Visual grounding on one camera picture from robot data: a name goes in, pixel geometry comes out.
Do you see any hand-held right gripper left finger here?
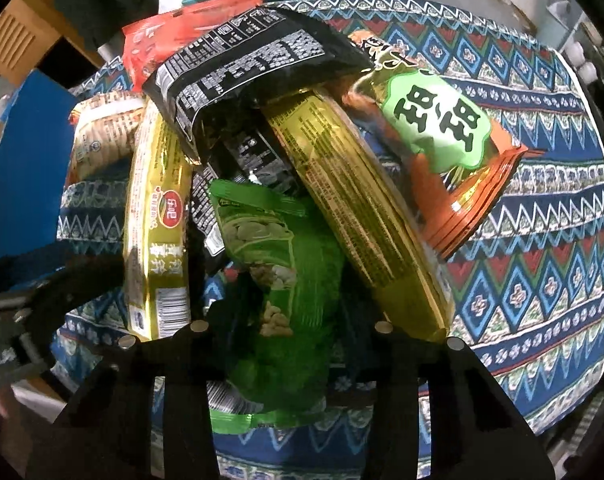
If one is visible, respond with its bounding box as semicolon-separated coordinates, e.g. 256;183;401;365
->
24;320;222;480

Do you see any green nut snack packet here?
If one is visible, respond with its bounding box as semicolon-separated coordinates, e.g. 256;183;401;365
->
206;177;349;435

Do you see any orange and green snack packet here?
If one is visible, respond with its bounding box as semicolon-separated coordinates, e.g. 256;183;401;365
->
346;29;547;262

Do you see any long gold biscuit packet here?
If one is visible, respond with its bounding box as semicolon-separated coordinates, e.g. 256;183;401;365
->
259;89;457;345

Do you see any large black snack packet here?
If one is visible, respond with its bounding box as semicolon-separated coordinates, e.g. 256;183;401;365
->
142;6;374;167

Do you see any gold packet with red label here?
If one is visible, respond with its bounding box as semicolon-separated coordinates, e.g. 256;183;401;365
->
122;100;194;340

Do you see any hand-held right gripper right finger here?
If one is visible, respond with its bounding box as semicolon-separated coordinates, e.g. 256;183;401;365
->
353;320;557;480

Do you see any beige snack packet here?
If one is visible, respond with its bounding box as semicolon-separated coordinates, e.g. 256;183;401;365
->
66;92;149;187

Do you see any blue patterned tablecloth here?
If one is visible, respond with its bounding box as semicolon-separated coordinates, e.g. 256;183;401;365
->
56;0;604;480

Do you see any brown wooden cabinet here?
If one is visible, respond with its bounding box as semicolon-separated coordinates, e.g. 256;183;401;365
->
0;0;64;87

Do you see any white shelf unit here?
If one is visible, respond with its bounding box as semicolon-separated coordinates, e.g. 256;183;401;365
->
544;0;585;53

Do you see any small black snack packet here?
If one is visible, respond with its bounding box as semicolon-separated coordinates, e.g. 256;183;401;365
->
189;127;288;258

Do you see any red snack packet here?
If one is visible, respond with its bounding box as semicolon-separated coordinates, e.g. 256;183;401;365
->
121;0;259;92

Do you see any blue panel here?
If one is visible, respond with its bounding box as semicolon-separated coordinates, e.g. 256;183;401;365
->
0;69;80;267

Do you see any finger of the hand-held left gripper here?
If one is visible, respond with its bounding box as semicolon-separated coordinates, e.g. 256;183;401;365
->
29;252;130;321

